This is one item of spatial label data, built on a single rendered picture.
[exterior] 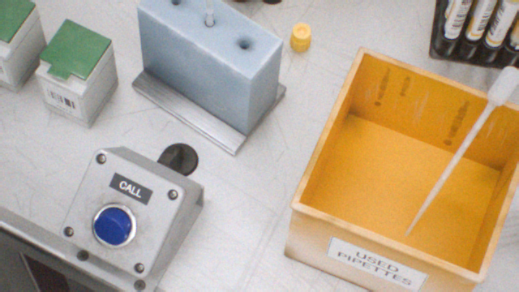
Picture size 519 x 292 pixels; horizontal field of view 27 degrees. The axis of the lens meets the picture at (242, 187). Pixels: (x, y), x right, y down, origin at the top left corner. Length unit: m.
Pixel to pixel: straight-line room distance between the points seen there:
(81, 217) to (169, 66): 0.14
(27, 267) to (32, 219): 0.19
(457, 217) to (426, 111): 0.08
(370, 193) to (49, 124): 0.25
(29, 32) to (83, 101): 0.07
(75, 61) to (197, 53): 0.09
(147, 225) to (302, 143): 0.16
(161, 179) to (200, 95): 0.11
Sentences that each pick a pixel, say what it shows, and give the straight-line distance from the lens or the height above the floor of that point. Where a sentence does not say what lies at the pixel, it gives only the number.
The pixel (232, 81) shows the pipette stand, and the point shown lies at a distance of 0.76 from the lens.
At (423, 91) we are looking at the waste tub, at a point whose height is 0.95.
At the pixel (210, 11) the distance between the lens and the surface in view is 0.75.
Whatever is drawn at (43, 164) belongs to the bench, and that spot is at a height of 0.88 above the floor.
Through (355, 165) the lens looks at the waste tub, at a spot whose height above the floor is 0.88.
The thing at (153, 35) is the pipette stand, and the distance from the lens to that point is 0.79.
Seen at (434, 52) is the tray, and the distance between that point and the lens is 0.89.
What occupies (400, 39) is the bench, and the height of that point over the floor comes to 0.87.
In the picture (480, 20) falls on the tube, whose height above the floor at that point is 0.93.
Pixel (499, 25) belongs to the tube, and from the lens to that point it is 0.85.
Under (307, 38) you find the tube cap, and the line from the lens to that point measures 0.86.
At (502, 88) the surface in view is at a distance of 0.75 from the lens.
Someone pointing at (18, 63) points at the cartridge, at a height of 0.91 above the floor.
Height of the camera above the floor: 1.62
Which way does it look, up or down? 67 degrees down
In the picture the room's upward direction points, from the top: 5 degrees clockwise
